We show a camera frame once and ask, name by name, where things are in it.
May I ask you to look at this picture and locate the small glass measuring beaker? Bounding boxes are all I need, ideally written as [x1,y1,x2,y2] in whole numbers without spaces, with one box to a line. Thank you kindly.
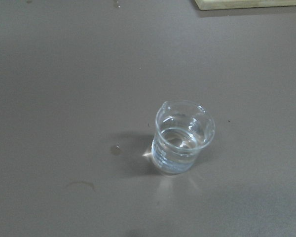
[151,100,216,174]

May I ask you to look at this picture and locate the wooden cutting board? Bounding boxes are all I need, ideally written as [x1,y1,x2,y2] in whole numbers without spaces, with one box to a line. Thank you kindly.
[195,0,296,10]

